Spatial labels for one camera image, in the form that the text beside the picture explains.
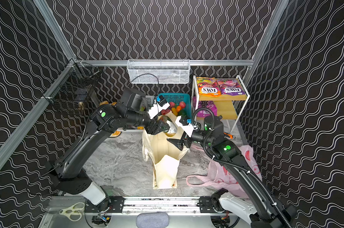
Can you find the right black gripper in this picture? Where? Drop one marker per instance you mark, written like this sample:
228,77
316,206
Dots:
187,140

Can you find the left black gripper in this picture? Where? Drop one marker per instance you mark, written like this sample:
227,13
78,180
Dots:
152,125

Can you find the green drink can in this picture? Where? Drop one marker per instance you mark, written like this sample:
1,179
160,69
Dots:
172,130

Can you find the cream canvas tote bag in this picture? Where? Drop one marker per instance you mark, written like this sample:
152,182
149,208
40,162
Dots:
165,158

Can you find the purple grape candy bag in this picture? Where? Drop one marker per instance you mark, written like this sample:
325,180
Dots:
207,104

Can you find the orange Fox's candy bag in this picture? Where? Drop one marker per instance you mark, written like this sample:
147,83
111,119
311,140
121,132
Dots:
208,87

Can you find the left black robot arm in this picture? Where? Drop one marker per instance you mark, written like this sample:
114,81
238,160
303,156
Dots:
67,172

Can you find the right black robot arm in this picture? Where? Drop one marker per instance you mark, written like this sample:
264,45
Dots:
262,209

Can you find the pink plastic grocery bag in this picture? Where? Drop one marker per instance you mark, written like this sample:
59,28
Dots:
219,178

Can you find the yellow pepper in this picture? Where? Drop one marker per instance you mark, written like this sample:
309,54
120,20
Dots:
174,111

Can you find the orange fruit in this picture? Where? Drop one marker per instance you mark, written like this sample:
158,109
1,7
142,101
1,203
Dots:
178,108

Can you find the red apple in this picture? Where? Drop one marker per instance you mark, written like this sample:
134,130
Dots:
182,105

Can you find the white plastic vegetable basket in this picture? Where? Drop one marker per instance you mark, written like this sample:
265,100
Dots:
148,101

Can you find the teal plastic fruit basket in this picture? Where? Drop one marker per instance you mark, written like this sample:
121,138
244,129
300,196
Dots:
177,98

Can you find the striped long bread front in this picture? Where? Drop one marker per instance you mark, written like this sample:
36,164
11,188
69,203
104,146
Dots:
115,134

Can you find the white wooden two-tier shelf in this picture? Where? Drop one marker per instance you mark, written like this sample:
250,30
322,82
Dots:
229,107

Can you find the purple Fox's candy bag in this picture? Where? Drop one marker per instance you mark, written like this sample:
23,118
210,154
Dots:
230,87

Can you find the grey foam pad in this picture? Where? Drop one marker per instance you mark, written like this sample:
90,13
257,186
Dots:
153,220

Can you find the adjustable wrench orange handle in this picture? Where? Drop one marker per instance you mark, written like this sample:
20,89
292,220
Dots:
230,136

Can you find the white wire wall basket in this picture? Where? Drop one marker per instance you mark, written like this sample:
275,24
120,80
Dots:
159,71

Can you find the metal base rail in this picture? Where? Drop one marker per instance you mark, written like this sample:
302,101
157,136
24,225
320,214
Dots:
181,205

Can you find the black wire wall basket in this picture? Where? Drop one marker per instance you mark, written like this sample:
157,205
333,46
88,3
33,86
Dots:
74,95

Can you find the cream handled scissors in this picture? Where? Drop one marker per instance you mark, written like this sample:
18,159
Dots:
73,213

